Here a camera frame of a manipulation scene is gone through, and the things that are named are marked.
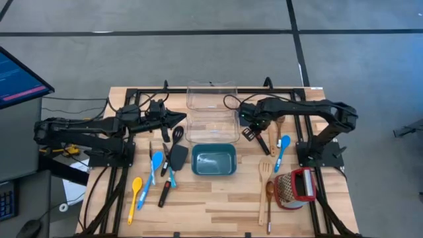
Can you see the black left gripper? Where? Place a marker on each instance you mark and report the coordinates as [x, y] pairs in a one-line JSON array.
[[155, 124]]

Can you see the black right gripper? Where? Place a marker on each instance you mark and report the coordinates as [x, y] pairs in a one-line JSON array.
[[261, 114]]

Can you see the black slotted spoon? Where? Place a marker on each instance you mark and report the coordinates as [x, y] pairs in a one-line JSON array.
[[177, 132]]

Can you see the black spatula with rounded head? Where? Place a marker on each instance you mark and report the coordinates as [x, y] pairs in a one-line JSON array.
[[266, 149]]

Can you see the short wooden slotted spatula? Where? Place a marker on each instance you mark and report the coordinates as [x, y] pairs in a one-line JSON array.
[[272, 145]]

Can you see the blue plastic spoon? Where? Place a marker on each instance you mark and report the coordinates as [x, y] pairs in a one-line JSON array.
[[157, 159], [285, 140]]

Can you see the long wooden slotted spatula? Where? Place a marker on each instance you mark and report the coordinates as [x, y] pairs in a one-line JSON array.
[[265, 168]]

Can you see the black spatula with silver neck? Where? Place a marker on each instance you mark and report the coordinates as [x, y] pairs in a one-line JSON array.
[[179, 158]]

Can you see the clear plastic bin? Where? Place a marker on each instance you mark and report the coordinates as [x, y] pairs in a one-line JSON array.
[[211, 99], [211, 129]]

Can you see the teal plastic bin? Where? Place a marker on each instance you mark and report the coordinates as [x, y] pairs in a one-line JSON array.
[[213, 160]]

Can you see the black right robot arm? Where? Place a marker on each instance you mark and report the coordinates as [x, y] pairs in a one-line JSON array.
[[304, 107]]

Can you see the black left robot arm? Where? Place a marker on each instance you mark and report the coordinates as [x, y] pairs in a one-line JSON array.
[[82, 127]]

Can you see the red and steel box grater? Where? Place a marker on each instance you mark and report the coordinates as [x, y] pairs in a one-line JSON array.
[[291, 191]]

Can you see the yellow plastic spoon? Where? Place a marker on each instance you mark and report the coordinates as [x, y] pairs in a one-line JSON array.
[[137, 185]]

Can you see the yellow and black tool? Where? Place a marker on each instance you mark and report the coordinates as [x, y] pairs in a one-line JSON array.
[[71, 150]]

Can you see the black desk beam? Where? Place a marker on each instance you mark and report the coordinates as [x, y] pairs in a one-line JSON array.
[[62, 170]]

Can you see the white paper sheet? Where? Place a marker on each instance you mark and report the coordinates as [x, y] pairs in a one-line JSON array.
[[74, 193]]

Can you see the white tape roll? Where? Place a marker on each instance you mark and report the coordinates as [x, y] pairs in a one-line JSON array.
[[60, 207]]

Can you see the grey floor stand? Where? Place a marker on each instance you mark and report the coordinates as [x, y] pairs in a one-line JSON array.
[[409, 127]]

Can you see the grey cabinet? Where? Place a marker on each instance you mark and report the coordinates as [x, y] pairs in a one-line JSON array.
[[20, 142]]

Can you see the computer monitor with blue screen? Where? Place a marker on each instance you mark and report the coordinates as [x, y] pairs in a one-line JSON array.
[[20, 82]]

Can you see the dark desk surface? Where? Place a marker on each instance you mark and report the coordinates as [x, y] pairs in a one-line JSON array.
[[33, 198]]

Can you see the black computer mouse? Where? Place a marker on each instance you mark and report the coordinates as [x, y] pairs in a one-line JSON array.
[[29, 229]]

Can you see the black keyboard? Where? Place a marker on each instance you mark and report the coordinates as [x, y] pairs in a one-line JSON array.
[[6, 201]]

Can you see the black aluminium table frame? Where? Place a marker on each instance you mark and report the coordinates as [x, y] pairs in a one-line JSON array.
[[281, 90]]

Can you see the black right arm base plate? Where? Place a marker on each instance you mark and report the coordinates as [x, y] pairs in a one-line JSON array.
[[330, 160]]

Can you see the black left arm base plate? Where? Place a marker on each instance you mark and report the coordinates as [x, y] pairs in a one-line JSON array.
[[99, 162]]

